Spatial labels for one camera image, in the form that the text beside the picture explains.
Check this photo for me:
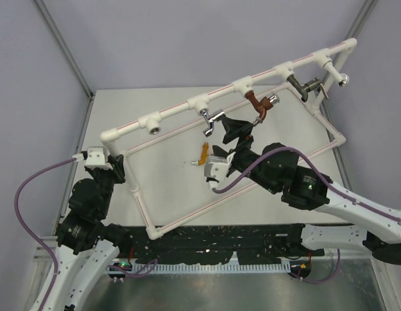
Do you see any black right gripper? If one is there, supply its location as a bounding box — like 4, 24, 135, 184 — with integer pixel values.
214, 115, 279, 192

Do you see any chrome lever faucet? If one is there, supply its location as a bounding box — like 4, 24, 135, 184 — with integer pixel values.
200, 109, 225, 137

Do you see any white PVC pipe frame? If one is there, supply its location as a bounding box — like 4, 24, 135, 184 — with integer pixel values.
100, 37, 358, 240

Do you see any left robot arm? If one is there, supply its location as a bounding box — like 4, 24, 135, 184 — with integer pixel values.
31, 155, 133, 310

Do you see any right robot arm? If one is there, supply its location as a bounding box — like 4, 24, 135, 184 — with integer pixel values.
204, 116, 401, 265

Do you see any yellow plastic faucet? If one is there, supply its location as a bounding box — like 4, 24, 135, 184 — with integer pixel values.
191, 143, 209, 166

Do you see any brown faucet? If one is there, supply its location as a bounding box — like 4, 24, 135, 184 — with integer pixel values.
244, 91, 280, 124

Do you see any dark grey metal faucet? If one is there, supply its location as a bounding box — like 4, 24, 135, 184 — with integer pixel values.
286, 75, 328, 102

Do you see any white faucet chrome tip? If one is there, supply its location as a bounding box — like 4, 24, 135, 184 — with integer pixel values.
323, 61, 349, 87

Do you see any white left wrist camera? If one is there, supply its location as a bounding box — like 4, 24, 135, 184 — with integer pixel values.
72, 146, 113, 170

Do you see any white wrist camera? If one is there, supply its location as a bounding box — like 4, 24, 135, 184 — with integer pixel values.
203, 152, 235, 190
72, 146, 113, 170

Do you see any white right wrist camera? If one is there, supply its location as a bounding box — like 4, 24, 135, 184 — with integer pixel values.
203, 152, 235, 190

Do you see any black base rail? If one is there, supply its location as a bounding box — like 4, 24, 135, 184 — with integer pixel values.
93, 223, 308, 265

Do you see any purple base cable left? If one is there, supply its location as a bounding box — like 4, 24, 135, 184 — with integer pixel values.
109, 257, 159, 279

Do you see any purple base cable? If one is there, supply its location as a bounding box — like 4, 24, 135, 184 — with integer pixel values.
109, 257, 159, 279
289, 249, 342, 286

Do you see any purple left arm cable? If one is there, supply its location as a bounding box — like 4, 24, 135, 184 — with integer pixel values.
14, 157, 87, 305

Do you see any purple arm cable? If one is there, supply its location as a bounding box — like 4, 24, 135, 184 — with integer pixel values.
14, 157, 87, 305
212, 147, 401, 226

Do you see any white slotted cable duct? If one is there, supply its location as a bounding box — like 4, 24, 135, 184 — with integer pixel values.
106, 262, 292, 276

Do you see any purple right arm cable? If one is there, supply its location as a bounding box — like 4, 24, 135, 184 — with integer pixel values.
212, 147, 401, 226

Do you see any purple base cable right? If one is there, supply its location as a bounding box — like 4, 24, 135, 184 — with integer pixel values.
289, 249, 342, 286

